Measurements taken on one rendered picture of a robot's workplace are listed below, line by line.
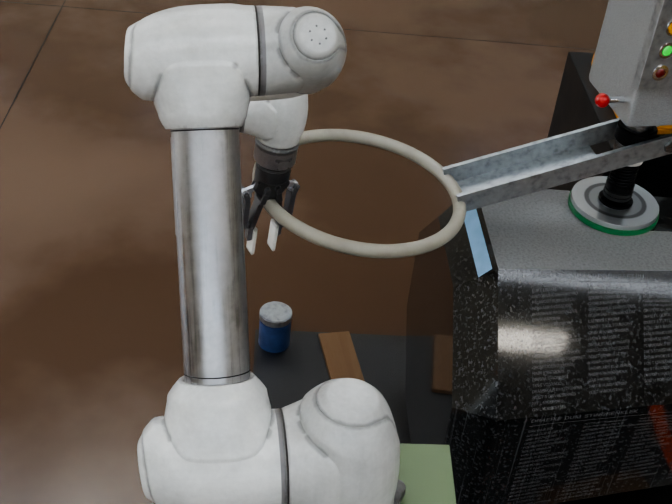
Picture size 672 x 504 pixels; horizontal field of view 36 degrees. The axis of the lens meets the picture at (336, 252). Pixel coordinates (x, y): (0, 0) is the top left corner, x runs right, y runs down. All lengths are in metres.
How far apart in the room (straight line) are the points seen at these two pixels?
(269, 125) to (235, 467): 0.78
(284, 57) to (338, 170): 2.61
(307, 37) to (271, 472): 0.63
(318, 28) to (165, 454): 0.65
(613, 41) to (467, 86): 2.45
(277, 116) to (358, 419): 0.75
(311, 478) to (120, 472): 1.41
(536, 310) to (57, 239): 1.91
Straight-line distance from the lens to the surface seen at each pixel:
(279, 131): 2.07
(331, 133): 2.50
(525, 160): 2.49
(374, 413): 1.54
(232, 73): 1.48
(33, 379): 3.19
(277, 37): 1.49
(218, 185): 1.50
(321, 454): 1.54
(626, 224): 2.53
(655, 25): 2.22
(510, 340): 2.32
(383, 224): 3.80
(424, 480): 1.82
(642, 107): 2.33
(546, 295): 2.36
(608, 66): 2.41
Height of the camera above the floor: 2.23
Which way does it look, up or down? 38 degrees down
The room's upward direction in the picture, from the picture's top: 6 degrees clockwise
